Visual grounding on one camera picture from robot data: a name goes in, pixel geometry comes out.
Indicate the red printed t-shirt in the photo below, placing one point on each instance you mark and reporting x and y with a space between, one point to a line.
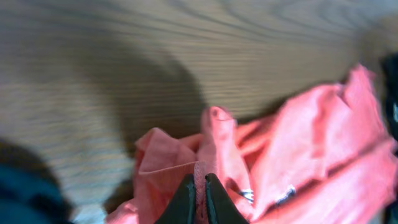
324 157

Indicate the navy blue folded shorts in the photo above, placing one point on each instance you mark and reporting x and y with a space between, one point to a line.
30 194

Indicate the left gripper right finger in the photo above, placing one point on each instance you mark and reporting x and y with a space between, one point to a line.
220 207

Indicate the black patterned garment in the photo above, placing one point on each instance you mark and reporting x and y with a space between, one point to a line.
389 67

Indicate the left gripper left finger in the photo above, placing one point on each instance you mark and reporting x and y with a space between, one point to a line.
182 207

